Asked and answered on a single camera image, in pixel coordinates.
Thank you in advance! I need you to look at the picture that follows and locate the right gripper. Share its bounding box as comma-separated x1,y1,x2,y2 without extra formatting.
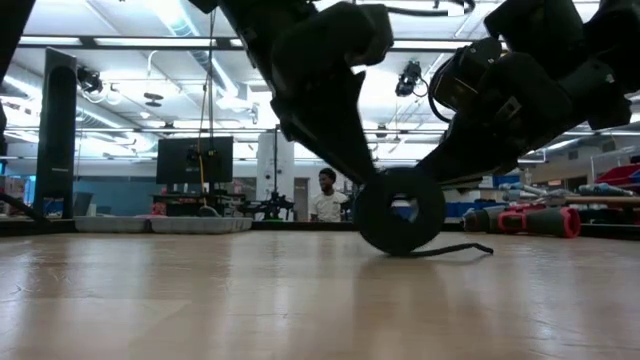
417,0,631,184

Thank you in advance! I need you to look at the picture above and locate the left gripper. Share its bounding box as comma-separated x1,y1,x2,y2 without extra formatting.
219,0,395,186

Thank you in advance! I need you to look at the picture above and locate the shelf with blue bins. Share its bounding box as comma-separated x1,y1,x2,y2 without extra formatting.
443,172,524,221

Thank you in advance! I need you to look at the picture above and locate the person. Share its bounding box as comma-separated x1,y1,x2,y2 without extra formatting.
309,167,351,223

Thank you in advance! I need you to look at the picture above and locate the black monitor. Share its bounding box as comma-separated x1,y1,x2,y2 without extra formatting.
155,135,235,185

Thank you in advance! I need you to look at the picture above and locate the grey tool kit case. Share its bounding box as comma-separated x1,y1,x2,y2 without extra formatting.
74,214,254,235

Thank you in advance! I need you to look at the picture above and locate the red cordless drill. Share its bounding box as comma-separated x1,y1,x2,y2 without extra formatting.
460,203,582,240

